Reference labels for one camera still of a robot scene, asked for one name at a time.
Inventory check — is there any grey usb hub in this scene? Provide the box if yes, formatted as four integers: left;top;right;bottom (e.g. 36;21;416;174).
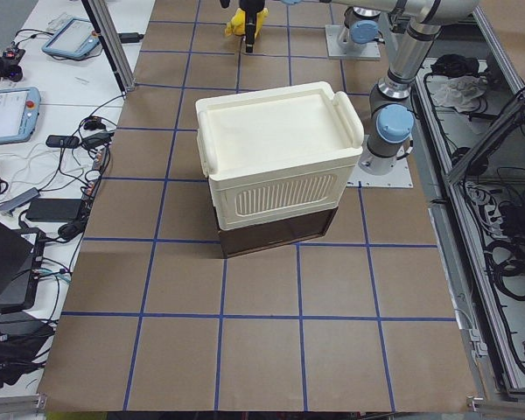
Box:
0;187;40;215

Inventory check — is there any black power adapter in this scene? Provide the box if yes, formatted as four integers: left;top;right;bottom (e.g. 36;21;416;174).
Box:
25;198;81;222

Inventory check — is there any blue teach pendant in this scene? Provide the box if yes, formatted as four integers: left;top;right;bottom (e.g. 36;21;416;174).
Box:
0;87;41;144
41;17;100;61

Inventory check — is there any aluminium frame post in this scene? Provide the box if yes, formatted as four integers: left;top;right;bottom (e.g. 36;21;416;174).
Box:
81;0;136;95

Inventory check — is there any black power brick far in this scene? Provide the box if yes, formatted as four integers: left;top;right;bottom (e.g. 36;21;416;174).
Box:
118;31;144;44

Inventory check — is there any blue teach pendant far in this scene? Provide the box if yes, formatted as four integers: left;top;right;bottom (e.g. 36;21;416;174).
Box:
41;17;100;61

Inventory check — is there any white crumpled cloth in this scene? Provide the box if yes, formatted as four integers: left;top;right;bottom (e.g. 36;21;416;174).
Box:
432;76;487;112

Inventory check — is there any black laptop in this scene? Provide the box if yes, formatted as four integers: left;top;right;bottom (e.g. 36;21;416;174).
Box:
0;222;45;313

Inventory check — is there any cream plastic storage box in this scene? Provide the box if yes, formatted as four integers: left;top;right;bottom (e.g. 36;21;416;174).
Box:
195;81;364;230

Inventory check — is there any yellow plush toy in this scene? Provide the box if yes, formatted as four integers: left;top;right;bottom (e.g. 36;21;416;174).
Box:
224;8;269;38

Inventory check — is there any blue teach pendant near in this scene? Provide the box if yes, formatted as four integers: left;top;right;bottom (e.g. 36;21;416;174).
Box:
0;87;41;144

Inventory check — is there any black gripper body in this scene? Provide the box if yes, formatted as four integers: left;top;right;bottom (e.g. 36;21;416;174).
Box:
238;0;265;53

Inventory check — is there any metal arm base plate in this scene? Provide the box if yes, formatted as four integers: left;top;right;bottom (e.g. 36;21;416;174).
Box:
346;149;413;188

